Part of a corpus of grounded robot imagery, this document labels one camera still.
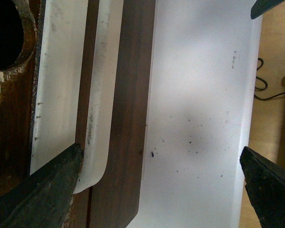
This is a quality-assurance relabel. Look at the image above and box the wooden drawer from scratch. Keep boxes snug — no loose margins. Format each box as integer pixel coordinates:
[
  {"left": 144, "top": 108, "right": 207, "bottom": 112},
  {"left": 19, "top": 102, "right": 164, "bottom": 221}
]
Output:
[{"left": 30, "top": 0, "right": 156, "bottom": 228}]

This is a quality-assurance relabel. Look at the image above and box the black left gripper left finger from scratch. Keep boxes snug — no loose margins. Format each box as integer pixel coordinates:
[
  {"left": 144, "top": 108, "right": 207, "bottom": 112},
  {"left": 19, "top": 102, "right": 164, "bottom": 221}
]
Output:
[{"left": 0, "top": 143, "right": 83, "bottom": 228}]

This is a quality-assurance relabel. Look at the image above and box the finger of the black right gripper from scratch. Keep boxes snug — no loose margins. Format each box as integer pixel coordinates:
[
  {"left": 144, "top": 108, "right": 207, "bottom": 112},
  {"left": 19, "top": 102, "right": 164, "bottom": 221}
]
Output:
[{"left": 250, "top": 0, "right": 276, "bottom": 19}]

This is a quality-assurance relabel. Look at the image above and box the black cable on floor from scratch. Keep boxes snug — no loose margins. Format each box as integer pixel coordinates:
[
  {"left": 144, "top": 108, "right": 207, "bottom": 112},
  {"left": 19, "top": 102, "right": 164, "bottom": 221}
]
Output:
[{"left": 254, "top": 57, "right": 285, "bottom": 101}]

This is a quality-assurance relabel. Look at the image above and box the white drawer handle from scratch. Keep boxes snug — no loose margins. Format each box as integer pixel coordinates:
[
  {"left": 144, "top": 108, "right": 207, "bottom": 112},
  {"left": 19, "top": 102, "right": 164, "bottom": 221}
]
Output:
[{"left": 74, "top": 0, "right": 124, "bottom": 194}]

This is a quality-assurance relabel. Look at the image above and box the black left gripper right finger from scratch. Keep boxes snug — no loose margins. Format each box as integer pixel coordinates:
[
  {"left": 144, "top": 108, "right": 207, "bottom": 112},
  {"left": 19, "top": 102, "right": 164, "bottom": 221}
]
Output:
[{"left": 240, "top": 146, "right": 285, "bottom": 228}]

